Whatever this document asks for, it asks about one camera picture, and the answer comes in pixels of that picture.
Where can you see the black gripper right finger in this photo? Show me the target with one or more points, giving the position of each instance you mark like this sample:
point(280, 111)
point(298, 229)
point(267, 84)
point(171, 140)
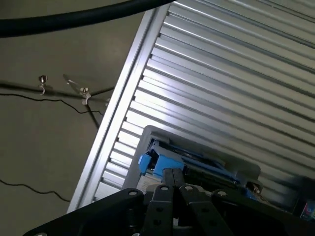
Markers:
point(197, 206)

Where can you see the dark box with colourful print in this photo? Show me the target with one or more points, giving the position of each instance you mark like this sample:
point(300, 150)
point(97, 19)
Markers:
point(306, 204)

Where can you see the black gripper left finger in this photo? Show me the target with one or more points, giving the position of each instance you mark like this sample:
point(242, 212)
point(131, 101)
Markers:
point(160, 209)

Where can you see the blue and grey device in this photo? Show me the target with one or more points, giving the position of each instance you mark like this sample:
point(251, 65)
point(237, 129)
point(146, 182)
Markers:
point(134, 169)

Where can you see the disk in blue bracket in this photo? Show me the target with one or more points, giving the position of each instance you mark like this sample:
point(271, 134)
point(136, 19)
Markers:
point(169, 161)

